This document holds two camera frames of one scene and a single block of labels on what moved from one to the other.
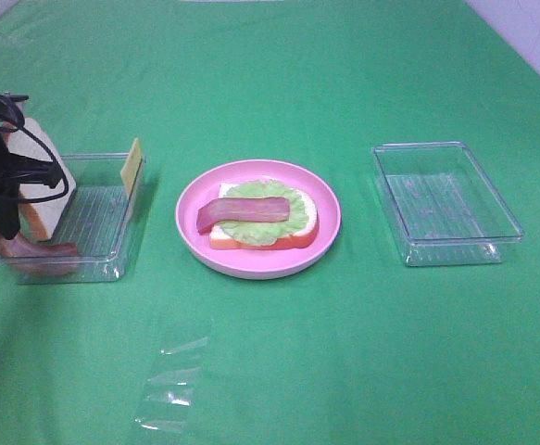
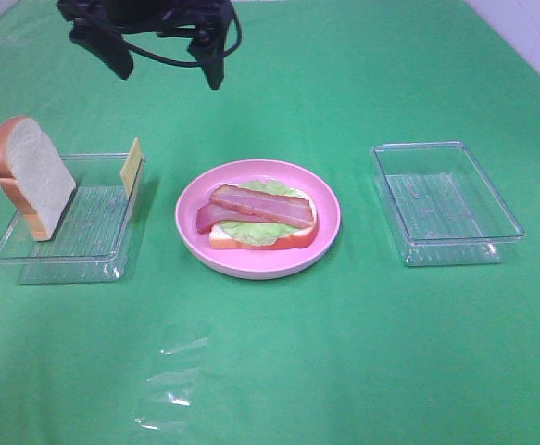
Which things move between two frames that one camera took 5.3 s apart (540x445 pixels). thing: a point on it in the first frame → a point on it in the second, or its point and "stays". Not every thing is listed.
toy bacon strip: (223, 209) stays
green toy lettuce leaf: (264, 233) stays
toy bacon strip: (35, 258) → (236, 203)
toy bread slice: (219, 240) stays
